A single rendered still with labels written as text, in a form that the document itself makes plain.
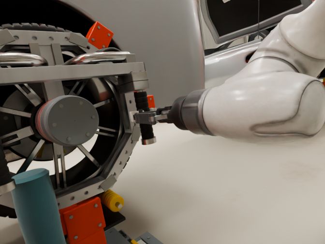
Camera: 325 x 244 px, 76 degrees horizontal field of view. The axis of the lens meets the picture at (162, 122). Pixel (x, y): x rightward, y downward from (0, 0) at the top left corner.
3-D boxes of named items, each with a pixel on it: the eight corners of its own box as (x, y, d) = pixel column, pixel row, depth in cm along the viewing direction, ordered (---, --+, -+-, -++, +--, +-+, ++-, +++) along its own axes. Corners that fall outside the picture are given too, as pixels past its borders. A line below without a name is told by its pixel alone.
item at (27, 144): (88, 152, 98) (83, 83, 96) (94, 154, 91) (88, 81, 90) (3, 166, 78) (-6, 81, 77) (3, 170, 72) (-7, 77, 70)
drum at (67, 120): (83, 135, 75) (75, 97, 73) (106, 140, 58) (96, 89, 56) (39, 146, 66) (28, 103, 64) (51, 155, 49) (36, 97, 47)
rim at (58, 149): (7, 205, 81) (117, 146, 109) (8, 229, 63) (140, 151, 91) (-66, 81, 69) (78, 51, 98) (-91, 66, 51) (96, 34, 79)
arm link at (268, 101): (216, 152, 37) (247, 109, 44) (320, 168, 25) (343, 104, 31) (189, 104, 33) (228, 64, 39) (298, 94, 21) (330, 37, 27)
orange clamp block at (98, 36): (97, 59, 79) (106, 39, 81) (105, 53, 72) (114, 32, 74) (80, 48, 75) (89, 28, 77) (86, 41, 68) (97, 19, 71)
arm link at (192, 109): (235, 129, 41) (212, 129, 46) (229, 83, 40) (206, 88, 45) (205, 142, 36) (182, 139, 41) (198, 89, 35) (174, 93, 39)
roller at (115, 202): (99, 189, 100) (97, 177, 99) (128, 210, 76) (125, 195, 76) (87, 194, 96) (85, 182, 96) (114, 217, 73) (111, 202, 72)
